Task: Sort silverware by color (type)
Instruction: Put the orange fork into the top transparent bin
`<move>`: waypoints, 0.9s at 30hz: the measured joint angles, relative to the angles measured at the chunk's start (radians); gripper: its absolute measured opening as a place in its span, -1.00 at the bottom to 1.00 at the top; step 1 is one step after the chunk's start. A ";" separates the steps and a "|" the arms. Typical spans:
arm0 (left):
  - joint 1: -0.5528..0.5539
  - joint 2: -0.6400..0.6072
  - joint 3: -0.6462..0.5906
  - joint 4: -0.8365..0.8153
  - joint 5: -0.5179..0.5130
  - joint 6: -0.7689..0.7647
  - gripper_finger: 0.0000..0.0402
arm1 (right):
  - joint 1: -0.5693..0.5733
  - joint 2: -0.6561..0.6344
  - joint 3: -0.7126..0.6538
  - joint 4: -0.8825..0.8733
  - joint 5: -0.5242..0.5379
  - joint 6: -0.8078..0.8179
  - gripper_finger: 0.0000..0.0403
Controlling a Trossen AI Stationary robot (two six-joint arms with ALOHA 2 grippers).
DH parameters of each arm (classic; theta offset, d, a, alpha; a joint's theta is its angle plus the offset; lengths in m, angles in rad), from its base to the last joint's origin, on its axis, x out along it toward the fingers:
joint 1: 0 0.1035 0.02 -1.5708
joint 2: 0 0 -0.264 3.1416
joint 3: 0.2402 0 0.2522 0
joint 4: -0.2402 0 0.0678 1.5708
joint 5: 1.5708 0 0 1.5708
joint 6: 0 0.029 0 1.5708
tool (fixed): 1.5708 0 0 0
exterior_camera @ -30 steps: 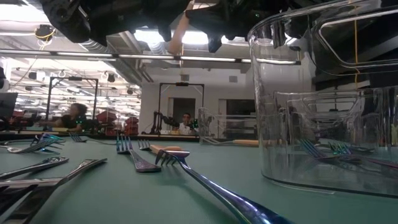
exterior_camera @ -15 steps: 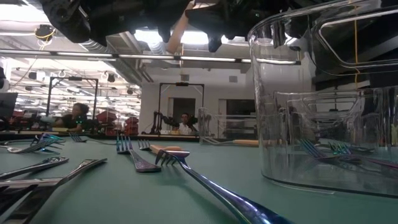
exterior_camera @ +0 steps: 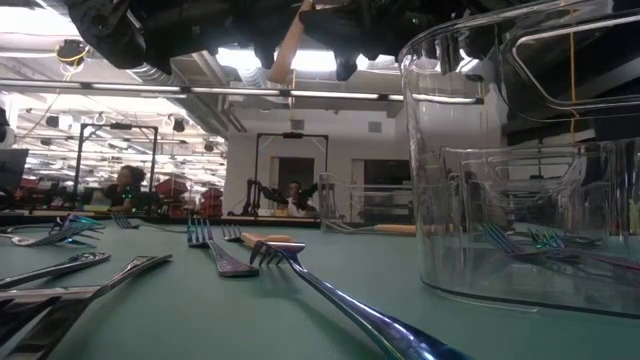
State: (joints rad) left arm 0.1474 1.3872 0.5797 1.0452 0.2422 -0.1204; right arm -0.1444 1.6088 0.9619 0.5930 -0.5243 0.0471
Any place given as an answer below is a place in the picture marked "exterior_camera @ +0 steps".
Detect person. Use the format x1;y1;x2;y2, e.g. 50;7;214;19
102;164;151;214
285;179;320;218

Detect long ceiling light strip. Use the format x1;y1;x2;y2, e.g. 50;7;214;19
0;79;481;104

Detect orange extension cord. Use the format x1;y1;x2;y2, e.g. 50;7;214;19
568;14;579;146

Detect black frame stand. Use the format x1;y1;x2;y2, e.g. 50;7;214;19
253;131;330;217
73;122;160;211

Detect green table mat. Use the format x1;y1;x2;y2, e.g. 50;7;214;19
0;219;640;360

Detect ceiling cable reel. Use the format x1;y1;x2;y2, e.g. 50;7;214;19
54;38;92;69

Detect silver utensil handle left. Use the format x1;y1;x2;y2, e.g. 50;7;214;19
0;251;113;292

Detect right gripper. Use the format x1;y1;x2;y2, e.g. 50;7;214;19
302;0;416;83

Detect red storage bins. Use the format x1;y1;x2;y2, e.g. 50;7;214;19
157;177;225;219

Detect black table frame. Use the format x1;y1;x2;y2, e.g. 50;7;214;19
0;212;321;229

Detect clear plastic bin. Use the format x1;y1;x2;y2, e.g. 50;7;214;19
439;142;640;246
317;172;417;236
397;0;640;319

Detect black metal fork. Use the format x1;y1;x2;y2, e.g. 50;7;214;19
0;253;174;360
110;213;187;235

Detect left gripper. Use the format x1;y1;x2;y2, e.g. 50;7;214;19
149;0;301;71

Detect dark monitor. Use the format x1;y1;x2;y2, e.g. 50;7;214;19
0;148;30;191

